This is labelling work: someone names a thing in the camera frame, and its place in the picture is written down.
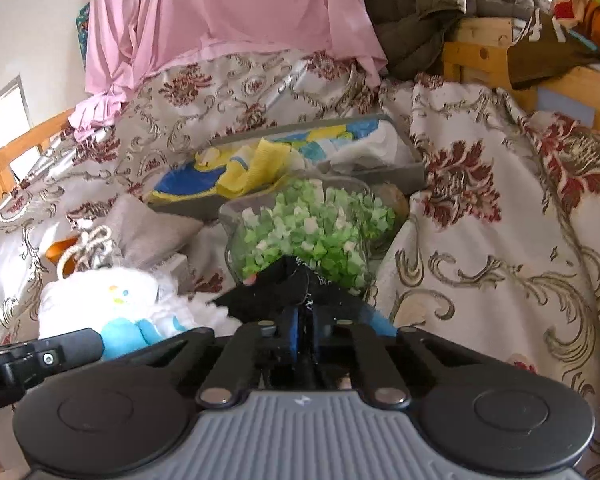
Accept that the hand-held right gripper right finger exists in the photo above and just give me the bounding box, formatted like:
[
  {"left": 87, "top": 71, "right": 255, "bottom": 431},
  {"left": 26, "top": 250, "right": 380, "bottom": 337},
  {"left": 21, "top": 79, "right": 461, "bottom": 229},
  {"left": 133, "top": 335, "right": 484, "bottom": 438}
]
[{"left": 305, "top": 307, "right": 461, "bottom": 407}]

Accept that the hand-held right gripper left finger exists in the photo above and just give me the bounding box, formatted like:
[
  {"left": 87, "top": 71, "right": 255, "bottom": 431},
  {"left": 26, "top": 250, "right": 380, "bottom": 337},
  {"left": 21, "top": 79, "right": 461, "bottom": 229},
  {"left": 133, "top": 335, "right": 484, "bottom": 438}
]
[{"left": 147, "top": 306, "right": 302, "bottom": 407}]

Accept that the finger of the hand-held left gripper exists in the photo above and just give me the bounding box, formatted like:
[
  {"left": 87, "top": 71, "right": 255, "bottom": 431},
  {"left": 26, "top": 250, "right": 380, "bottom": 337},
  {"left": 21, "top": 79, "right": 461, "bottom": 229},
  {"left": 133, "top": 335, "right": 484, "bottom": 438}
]
[{"left": 0, "top": 328, "right": 104, "bottom": 373}]

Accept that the dark navy cloth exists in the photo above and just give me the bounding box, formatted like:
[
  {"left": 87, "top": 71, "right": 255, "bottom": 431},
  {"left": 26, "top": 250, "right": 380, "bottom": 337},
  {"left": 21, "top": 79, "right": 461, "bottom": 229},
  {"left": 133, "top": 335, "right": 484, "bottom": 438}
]
[{"left": 211, "top": 255, "right": 366, "bottom": 341}]

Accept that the grey cloth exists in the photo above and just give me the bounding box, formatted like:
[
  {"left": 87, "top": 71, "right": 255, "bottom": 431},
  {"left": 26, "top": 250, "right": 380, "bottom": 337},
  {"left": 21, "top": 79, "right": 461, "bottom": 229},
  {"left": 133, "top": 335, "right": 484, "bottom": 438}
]
[{"left": 105, "top": 194, "right": 205, "bottom": 270}]

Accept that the yellow cloth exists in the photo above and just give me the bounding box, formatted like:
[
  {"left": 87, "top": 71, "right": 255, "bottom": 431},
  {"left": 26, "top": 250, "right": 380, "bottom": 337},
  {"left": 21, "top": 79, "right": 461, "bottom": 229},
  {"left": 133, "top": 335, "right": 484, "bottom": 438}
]
[{"left": 195, "top": 137, "right": 321, "bottom": 201}]

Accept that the grey tray with cartoon print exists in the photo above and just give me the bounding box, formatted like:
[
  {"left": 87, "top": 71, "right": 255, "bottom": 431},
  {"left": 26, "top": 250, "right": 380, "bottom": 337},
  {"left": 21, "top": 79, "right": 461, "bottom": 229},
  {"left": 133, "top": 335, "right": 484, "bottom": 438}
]
[{"left": 147, "top": 112, "right": 426, "bottom": 221}]

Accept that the white knitted cloth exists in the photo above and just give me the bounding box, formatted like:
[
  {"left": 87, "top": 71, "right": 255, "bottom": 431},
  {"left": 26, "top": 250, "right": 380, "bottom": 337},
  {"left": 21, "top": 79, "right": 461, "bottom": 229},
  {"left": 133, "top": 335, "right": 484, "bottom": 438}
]
[{"left": 325, "top": 122, "right": 418, "bottom": 171}]

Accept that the white plush toy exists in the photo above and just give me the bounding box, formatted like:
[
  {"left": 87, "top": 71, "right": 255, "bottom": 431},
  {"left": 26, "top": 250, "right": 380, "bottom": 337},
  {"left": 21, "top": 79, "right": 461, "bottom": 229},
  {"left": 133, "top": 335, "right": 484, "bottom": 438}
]
[{"left": 37, "top": 266, "right": 231, "bottom": 361}]

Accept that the glass jar of green stars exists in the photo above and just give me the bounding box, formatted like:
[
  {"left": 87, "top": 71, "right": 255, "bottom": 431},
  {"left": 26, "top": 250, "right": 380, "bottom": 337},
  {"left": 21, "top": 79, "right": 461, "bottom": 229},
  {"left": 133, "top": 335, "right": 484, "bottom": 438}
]
[{"left": 219, "top": 175, "right": 398, "bottom": 301}]

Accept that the small cardboard box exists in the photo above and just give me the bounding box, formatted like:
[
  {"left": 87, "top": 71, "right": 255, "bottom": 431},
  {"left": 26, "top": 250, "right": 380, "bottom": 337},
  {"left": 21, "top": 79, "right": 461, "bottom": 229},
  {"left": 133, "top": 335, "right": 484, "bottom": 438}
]
[{"left": 147, "top": 252, "right": 196, "bottom": 296}]

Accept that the cork jar lid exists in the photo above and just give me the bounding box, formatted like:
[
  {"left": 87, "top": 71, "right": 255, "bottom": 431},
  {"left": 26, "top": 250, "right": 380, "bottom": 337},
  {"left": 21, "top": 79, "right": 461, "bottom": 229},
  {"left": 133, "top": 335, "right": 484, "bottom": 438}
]
[{"left": 377, "top": 182, "right": 411, "bottom": 226}]

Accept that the floral satin blanket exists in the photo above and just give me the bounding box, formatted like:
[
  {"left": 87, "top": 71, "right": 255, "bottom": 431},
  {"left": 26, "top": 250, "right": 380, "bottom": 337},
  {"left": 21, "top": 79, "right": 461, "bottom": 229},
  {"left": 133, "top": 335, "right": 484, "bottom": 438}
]
[{"left": 0, "top": 50, "right": 600, "bottom": 480}]

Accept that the window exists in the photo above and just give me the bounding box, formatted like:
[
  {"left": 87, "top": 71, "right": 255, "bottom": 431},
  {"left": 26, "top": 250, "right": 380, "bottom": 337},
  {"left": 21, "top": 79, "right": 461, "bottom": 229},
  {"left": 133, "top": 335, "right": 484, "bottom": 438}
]
[{"left": 0, "top": 75, "right": 43, "bottom": 216}]

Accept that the pink sheet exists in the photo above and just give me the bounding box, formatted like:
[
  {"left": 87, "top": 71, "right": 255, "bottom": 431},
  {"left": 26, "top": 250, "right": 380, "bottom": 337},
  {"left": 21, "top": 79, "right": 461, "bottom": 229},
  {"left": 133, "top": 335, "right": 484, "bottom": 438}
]
[{"left": 69, "top": 0, "right": 388, "bottom": 143}]

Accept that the brown puffer jacket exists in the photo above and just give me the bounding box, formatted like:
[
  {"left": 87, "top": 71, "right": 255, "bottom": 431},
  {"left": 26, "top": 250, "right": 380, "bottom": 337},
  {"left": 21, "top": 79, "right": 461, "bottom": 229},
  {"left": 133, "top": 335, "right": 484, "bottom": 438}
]
[{"left": 357, "top": 0, "right": 553, "bottom": 81}]

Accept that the olive printed cloth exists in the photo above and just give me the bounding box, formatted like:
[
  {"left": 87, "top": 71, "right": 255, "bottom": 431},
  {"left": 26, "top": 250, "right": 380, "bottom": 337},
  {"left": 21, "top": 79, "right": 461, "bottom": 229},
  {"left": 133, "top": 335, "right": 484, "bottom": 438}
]
[{"left": 507, "top": 7, "right": 600, "bottom": 91}]

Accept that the colourful patchwork cloth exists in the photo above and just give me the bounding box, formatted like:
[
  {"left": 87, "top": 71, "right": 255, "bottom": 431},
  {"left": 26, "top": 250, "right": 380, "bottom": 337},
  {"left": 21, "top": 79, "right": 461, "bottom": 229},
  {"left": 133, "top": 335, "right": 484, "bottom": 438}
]
[{"left": 550, "top": 0, "right": 600, "bottom": 66}]

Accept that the beige drawstring pouch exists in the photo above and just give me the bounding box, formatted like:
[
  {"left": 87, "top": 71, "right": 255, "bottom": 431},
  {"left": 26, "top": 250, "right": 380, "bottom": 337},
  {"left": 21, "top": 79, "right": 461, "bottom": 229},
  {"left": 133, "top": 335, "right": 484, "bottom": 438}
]
[{"left": 55, "top": 225, "right": 126, "bottom": 281}]

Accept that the wooden bed rail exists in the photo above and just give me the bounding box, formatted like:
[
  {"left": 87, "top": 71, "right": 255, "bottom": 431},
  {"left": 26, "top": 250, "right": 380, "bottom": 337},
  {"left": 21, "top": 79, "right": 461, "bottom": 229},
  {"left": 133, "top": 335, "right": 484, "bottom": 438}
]
[{"left": 0, "top": 108, "right": 76, "bottom": 211}]

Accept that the teal wall poster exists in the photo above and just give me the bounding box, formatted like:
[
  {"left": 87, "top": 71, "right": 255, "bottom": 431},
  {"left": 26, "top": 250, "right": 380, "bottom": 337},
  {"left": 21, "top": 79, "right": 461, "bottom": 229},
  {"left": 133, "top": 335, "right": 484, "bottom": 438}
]
[{"left": 75, "top": 2, "right": 91, "bottom": 68}]

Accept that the wooden bunk frame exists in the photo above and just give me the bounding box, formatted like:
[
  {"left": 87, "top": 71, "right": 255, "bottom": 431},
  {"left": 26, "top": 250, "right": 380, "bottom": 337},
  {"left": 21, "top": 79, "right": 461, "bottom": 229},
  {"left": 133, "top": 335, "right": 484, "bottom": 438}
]
[{"left": 442, "top": 17, "right": 600, "bottom": 136}]

